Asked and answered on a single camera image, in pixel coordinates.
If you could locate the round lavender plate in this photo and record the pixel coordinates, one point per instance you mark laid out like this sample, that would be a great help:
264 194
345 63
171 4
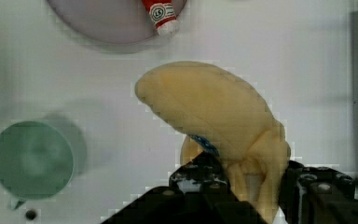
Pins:
110 21

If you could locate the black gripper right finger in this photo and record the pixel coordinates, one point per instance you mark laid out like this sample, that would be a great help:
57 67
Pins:
318 195

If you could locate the red plush ketchup bottle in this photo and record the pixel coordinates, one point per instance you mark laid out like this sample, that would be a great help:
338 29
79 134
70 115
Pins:
162 15

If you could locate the yellow plush peeled banana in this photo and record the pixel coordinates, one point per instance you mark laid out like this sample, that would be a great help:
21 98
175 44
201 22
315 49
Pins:
207 103

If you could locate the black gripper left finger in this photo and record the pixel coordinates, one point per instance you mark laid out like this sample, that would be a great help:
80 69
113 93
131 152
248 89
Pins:
198 193

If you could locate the green mug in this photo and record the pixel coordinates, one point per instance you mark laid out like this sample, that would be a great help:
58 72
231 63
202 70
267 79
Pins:
36 162

